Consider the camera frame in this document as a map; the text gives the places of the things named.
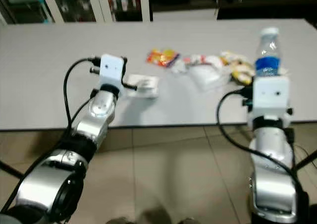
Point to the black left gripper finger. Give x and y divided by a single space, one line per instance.
130 86

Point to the small white cardboard box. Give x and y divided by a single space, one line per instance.
146 83

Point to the clear bottle with blue label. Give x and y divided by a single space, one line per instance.
267 65

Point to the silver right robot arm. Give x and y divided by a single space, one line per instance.
272 154

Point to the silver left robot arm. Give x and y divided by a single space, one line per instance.
99 115

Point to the red yellow snack wrapper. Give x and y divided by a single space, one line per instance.
162 57

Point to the white glass door cabinet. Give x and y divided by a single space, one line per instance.
99 3

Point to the crumpled white wrapper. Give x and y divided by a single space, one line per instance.
198 60

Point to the large white folding table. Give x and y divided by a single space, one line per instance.
39 80

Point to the yellow white food wrapper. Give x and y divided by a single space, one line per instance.
240 71

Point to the black metal table leg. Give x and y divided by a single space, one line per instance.
308 160
11 172

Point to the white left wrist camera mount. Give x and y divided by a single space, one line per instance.
111 70

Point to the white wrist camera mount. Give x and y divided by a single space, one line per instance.
270 95
111 70

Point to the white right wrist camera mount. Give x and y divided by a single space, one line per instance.
270 95

